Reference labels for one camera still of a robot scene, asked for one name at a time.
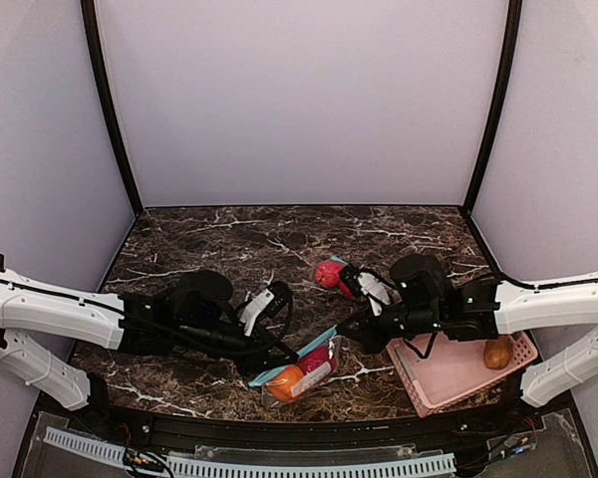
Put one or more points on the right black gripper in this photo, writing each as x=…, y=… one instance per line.
x=370, y=334

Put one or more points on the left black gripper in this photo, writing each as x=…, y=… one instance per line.
x=258, y=360

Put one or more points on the red strawberry fruit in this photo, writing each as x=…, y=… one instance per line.
x=316, y=358

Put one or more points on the orange tangerine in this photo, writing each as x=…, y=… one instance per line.
x=281, y=385

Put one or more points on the red tomato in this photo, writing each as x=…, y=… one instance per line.
x=346, y=291

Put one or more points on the clear zip bag blue zipper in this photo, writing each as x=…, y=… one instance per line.
x=344, y=264

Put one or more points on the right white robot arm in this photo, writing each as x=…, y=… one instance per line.
x=419, y=300

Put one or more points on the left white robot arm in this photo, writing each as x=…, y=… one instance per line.
x=193, y=315

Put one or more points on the pink plastic basket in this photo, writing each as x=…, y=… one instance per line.
x=454, y=371

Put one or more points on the brown kiwi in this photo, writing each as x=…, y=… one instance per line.
x=497, y=353

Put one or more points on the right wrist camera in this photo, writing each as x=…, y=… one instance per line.
x=367, y=285

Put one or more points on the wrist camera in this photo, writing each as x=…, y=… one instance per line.
x=367, y=285
x=267, y=304

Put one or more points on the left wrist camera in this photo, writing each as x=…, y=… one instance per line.
x=267, y=304

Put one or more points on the black front table rail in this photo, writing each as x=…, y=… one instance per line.
x=464, y=427

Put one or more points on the white slotted cable duct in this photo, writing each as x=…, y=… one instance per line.
x=207, y=461

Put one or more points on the right black frame post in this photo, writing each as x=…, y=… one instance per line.
x=503, y=74

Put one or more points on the black frame post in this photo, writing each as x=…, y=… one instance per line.
x=503, y=74
x=105, y=95

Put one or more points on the left black frame post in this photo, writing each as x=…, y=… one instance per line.
x=105, y=95

